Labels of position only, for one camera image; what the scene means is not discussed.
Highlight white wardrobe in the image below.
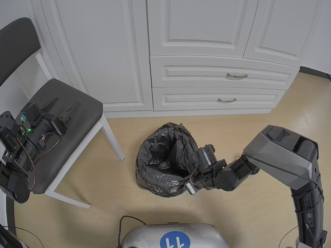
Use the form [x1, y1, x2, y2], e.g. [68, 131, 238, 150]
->
[26, 0, 322, 119]

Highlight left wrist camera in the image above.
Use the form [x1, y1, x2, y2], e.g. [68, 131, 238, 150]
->
[20, 102, 43, 126]

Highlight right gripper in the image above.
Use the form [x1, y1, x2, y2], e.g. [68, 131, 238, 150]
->
[185, 173, 215, 195]

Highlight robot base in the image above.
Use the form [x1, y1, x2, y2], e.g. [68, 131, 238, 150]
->
[122, 222, 232, 248]

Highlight black plastic bag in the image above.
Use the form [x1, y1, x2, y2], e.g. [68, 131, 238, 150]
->
[136, 122, 205, 197]

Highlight black cable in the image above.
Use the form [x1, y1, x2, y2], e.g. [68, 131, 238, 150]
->
[5, 226, 43, 248]
[118, 215, 148, 247]
[280, 225, 301, 248]

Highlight white chair grey cushions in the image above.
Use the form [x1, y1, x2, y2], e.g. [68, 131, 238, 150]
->
[0, 17, 126, 210]

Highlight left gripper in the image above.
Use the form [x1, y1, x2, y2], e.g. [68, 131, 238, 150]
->
[24, 96, 81, 151]

